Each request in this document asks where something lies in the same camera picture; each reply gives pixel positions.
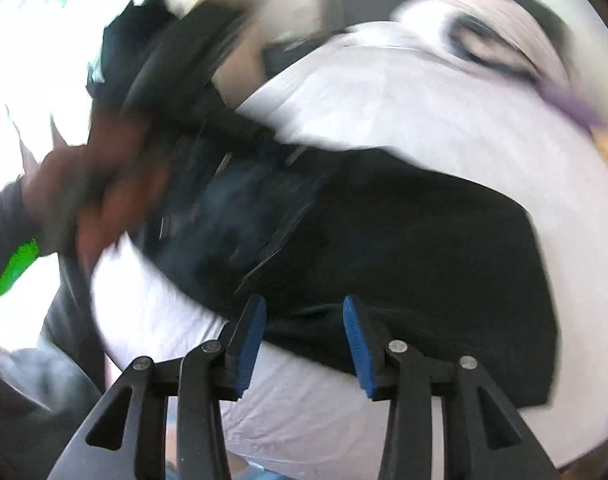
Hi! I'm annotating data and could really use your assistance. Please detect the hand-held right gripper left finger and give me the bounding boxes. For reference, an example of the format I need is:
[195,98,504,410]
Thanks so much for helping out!
[46,294,268,480]

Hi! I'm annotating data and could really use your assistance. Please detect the black denim pants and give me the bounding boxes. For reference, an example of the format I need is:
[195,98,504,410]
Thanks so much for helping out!
[138,120,560,408]

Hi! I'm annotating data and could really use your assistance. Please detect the person's left hand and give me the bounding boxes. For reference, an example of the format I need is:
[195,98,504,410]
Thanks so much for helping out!
[26,105,179,271]

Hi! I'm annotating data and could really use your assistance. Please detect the black hanging coat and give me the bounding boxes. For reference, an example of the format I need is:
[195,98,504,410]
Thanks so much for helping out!
[86,0,165,111]

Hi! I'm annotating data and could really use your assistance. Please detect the purple cushion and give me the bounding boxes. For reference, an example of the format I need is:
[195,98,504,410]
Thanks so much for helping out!
[536,80,607,131]

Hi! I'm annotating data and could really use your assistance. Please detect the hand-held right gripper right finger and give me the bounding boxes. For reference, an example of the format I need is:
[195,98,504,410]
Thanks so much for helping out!
[342,294,562,480]

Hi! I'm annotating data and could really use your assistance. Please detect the rolled white duvet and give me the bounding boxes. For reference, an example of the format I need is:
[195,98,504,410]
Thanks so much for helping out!
[391,0,570,86]

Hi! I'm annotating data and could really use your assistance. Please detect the grey nightstand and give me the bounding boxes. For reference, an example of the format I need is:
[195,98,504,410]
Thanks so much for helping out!
[261,42,315,78]

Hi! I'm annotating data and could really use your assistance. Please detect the bed with white sheet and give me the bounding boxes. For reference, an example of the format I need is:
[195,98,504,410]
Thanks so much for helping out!
[88,25,608,471]

